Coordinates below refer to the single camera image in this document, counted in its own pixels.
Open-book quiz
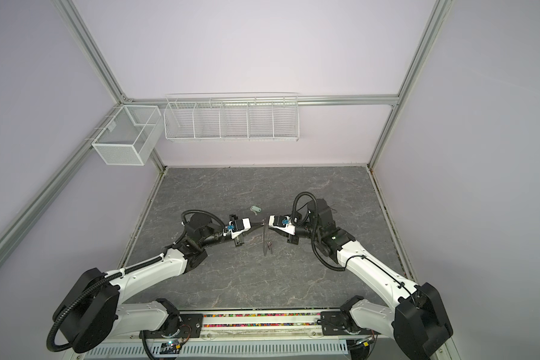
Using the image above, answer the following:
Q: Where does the grey perforated ring disc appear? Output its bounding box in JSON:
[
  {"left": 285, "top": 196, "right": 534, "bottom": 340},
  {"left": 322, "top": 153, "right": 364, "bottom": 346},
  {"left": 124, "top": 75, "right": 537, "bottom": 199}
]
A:
[{"left": 262, "top": 219, "right": 270, "bottom": 256}]

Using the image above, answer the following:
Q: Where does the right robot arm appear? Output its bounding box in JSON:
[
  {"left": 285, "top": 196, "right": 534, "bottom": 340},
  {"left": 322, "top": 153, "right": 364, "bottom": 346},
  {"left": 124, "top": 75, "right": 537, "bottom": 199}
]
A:
[{"left": 265, "top": 191, "right": 454, "bottom": 359}]

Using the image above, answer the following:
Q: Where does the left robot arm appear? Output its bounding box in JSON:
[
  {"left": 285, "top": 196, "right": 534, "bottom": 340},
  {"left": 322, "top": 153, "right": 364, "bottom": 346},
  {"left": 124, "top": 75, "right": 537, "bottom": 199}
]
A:
[{"left": 46, "top": 209, "right": 266, "bottom": 353}]

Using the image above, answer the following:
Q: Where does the white mesh box basket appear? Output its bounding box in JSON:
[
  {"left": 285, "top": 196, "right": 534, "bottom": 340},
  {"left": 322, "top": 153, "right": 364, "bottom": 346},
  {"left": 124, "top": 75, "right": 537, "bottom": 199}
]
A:
[{"left": 92, "top": 105, "right": 164, "bottom": 166}]

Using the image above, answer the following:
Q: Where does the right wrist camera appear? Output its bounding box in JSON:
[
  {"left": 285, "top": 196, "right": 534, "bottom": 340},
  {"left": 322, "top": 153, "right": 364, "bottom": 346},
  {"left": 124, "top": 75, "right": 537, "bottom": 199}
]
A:
[{"left": 268, "top": 215, "right": 296, "bottom": 230}]

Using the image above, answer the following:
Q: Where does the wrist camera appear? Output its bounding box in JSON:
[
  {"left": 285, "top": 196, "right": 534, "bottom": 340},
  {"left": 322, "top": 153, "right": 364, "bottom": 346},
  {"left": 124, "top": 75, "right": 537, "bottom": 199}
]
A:
[
  {"left": 268, "top": 215, "right": 296, "bottom": 230},
  {"left": 224, "top": 217, "right": 251, "bottom": 239}
]

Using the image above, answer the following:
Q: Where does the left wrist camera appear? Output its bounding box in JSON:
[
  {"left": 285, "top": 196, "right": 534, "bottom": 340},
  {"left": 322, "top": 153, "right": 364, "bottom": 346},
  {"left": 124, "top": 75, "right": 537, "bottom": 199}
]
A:
[{"left": 224, "top": 217, "right": 251, "bottom": 239}]

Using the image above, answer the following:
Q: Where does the aluminium mounting rail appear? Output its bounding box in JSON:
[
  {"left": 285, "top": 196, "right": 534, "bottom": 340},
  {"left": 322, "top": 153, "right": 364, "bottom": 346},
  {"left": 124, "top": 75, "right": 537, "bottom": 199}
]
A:
[{"left": 69, "top": 307, "right": 451, "bottom": 345}]

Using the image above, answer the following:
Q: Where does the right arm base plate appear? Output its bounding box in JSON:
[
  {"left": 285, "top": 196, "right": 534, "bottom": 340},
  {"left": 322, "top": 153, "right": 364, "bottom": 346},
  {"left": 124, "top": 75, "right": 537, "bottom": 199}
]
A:
[{"left": 316, "top": 310, "right": 378, "bottom": 336}]

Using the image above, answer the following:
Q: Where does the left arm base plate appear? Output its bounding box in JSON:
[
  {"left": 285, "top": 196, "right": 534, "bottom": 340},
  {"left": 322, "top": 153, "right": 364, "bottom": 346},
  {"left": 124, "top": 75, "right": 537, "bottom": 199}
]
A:
[{"left": 144, "top": 313, "right": 203, "bottom": 339}]

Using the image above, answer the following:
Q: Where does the white vented cable duct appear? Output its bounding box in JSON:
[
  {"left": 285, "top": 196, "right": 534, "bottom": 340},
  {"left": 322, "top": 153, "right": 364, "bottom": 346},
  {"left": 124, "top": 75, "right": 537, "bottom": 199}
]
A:
[{"left": 83, "top": 339, "right": 350, "bottom": 359}]

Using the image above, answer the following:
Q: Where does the white wire shelf basket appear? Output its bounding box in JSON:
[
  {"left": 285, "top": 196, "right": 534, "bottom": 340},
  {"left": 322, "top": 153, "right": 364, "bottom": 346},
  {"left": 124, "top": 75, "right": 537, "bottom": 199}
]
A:
[{"left": 163, "top": 92, "right": 300, "bottom": 142}]

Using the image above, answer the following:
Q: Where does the aluminium frame profile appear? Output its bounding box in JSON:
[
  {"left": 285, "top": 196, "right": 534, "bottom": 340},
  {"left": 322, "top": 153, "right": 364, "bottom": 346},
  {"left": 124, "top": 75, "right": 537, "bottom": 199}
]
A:
[{"left": 0, "top": 0, "right": 453, "bottom": 289}]

